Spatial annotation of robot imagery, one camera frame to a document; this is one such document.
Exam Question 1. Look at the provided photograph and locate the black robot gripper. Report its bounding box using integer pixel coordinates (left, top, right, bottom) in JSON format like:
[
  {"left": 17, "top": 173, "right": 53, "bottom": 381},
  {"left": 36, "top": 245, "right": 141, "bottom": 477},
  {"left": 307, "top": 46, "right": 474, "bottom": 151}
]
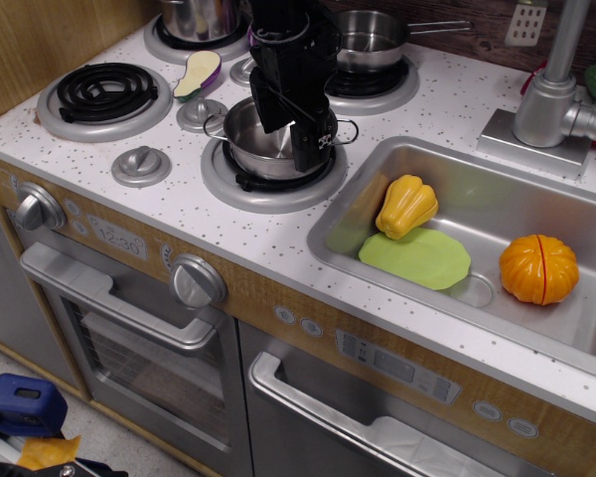
[{"left": 250, "top": 19, "right": 342, "bottom": 173}]

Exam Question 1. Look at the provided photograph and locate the small steel two-handled pot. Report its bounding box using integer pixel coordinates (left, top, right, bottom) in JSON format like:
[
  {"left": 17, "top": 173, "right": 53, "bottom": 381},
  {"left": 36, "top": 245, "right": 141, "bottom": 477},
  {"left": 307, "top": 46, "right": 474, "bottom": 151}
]
[{"left": 205, "top": 97, "right": 360, "bottom": 180}]

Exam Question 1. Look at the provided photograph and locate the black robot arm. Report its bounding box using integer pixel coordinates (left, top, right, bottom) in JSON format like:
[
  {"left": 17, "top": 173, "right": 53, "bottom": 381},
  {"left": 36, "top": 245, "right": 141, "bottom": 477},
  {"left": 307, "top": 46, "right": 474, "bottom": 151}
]
[{"left": 249, "top": 1, "right": 342, "bottom": 172}]

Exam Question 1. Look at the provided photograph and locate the black coil burner back right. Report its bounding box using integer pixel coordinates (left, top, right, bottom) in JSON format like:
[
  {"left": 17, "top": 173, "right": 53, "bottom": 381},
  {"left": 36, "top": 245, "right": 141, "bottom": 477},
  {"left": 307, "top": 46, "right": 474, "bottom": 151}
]
[{"left": 325, "top": 59, "right": 409, "bottom": 98}]

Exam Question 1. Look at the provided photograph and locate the black coil burner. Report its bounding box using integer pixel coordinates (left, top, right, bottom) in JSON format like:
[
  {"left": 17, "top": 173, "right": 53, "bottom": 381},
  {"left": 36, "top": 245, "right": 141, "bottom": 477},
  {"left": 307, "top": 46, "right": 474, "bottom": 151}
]
[
  {"left": 152, "top": 12, "right": 251, "bottom": 51},
  {"left": 222, "top": 143, "right": 337, "bottom": 192},
  {"left": 56, "top": 63, "right": 159, "bottom": 123},
  {"left": 325, "top": 59, "right": 409, "bottom": 98}
]

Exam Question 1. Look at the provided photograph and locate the black coil burner front right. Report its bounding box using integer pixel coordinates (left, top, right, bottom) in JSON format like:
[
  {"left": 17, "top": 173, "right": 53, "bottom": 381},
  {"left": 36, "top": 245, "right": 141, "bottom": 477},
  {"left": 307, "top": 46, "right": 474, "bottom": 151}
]
[{"left": 222, "top": 143, "right": 337, "bottom": 192}]

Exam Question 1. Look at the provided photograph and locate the grey stovetop knob back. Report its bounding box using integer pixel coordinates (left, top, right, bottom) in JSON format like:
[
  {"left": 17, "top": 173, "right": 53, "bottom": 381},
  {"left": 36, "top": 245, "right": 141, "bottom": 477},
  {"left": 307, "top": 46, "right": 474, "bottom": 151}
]
[{"left": 229, "top": 57, "right": 256, "bottom": 87}]

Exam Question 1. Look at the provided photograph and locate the grey stovetop knob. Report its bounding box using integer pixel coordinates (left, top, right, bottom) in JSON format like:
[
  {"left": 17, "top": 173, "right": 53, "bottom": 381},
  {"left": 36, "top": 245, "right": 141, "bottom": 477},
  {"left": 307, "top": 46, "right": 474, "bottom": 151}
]
[
  {"left": 176, "top": 96, "right": 228, "bottom": 133},
  {"left": 111, "top": 146, "right": 172, "bottom": 188},
  {"left": 229, "top": 57, "right": 256, "bottom": 87}
]

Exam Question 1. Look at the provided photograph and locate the grey stovetop knob middle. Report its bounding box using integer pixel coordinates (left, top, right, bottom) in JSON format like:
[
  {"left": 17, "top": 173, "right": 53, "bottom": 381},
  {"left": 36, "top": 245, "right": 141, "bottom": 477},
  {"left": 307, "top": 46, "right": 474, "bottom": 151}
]
[{"left": 176, "top": 96, "right": 228, "bottom": 133}]

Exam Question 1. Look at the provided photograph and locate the toy eggplant half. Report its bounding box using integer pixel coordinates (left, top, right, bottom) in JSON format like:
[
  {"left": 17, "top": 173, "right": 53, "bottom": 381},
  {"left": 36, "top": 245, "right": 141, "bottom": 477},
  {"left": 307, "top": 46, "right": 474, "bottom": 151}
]
[{"left": 173, "top": 51, "right": 223, "bottom": 101}]

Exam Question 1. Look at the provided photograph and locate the black coil burner back left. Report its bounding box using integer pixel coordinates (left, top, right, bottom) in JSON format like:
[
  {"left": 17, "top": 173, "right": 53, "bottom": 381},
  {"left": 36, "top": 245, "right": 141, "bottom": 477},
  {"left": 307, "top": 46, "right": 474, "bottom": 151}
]
[{"left": 152, "top": 12, "right": 251, "bottom": 51}]

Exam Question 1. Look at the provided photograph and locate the yellow toy bell pepper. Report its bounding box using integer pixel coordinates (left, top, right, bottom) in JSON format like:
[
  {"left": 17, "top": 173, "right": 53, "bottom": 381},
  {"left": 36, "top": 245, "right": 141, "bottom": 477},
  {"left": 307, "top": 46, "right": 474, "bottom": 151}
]
[{"left": 375, "top": 175, "right": 439, "bottom": 239}]

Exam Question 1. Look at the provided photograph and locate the tall steel pot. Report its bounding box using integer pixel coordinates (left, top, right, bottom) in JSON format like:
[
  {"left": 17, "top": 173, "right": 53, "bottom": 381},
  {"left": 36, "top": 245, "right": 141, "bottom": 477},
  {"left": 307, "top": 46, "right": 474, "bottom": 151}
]
[{"left": 159, "top": 0, "right": 241, "bottom": 43}]

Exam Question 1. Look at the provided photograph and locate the grey stovetop knob front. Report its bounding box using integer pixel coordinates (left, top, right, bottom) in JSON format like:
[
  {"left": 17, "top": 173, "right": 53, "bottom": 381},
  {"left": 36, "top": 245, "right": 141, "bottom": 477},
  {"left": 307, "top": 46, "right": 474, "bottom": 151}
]
[{"left": 111, "top": 146, "right": 172, "bottom": 188}]

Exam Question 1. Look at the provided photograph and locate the silver oven dial right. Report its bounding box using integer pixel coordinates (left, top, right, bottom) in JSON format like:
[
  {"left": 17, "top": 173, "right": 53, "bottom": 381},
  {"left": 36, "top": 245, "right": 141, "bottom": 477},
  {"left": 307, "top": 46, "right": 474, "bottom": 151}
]
[{"left": 170, "top": 253, "right": 227, "bottom": 309}]

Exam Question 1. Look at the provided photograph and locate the silver oven dial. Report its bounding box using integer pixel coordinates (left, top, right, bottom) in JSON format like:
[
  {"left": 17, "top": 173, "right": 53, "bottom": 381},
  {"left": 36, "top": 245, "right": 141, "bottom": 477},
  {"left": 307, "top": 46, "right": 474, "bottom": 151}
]
[
  {"left": 170, "top": 253, "right": 227, "bottom": 309},
  {"left": 15, "top": 182, "right": 67, "bottom": 231}
]

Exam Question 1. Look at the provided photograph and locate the green toy lettuce leaf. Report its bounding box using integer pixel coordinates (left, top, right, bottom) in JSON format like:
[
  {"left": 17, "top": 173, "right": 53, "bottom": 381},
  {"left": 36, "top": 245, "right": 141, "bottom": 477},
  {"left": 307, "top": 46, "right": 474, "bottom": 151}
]
[{"left": 359, "top": 228, "right": 471, "bottom": 290}]

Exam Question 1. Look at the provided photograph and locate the black coil burner front left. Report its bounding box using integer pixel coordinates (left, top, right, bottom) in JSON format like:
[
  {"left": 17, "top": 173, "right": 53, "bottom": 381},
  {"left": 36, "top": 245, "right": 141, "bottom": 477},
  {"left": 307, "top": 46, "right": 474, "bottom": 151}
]
[{"left": 56, "top": 63, "right": 159, "bottom": 123}]

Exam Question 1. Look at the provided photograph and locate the oven clock display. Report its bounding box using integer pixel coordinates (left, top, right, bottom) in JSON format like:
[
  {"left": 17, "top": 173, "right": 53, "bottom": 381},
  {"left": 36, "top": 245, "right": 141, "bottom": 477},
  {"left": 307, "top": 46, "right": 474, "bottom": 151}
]
[{"left": 86, "top": 215, "right": 148, "bottom": 261}]

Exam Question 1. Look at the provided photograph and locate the steel sink basin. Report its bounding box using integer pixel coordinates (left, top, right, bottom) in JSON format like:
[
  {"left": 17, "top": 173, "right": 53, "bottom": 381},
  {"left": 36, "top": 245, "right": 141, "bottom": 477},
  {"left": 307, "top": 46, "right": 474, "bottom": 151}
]
[{"left": 307, "top": 136, "right": 596, "bottom": 376}]

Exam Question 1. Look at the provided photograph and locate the white slotted spatula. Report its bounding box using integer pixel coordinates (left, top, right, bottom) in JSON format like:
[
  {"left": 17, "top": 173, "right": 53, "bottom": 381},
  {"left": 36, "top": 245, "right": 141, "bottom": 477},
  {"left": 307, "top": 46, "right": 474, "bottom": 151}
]
[{"left": 505, "top": 0, "right": 547, "bottom": 47}]

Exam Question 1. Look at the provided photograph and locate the silver toy faucet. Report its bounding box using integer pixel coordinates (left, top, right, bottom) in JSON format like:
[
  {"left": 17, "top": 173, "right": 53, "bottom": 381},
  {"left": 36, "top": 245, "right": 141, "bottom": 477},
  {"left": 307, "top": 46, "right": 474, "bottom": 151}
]
[{"left": 477, "top": 1, "right": 596, "bottom": 179}]

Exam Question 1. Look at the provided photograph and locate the silver oven dial left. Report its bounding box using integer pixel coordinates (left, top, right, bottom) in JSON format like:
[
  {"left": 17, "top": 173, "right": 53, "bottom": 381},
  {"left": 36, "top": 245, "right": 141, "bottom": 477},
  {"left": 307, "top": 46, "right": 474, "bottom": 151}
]
[{"left": 15, "top": 182, "right": 67, "bottom": 231}]

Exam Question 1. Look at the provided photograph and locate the orange toy pumpkin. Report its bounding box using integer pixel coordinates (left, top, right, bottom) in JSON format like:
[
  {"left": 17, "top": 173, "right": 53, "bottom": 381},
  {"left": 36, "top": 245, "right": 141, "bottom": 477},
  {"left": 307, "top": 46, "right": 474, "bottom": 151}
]
[{"left": 499, "top": 235, "right": 580, "bottom": 306}]

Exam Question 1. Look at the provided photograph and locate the blue plastic clamp tool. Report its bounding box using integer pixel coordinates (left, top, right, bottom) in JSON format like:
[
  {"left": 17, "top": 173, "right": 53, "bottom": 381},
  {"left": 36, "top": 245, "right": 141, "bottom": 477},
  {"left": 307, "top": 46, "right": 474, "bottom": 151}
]
[{"left": 0, "top": 374, "right": 68, "bottom": 437}]

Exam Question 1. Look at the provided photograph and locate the yellow tape piece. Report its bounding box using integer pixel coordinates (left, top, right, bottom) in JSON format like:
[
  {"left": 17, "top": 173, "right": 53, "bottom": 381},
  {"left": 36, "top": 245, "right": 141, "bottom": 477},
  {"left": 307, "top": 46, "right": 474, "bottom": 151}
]
[{"left": 17, "top": 435, "right": 81, "bottom": 471}]

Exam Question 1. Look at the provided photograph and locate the steel saucepan with long handle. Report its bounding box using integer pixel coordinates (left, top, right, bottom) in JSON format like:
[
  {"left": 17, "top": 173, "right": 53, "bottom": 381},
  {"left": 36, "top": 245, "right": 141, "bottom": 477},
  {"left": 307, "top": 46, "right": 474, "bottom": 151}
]
[{"left": 333, "top": 10, "right": 474, "bottom": 74}]

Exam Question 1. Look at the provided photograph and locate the oven door with handle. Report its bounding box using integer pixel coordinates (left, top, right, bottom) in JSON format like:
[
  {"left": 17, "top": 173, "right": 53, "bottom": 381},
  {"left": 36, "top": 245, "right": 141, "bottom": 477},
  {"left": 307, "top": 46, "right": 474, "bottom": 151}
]
[{"left": 18, "top": 228, "right": 252, "bottom": 476}]

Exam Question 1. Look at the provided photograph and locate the dishwasher door with handle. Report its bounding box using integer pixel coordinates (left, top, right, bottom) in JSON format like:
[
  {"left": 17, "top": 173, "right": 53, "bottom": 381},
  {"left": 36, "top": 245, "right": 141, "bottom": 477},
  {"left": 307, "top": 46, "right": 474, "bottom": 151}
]
[{"left": 239, "top": 321, "right": 565, "bottom": 476}]

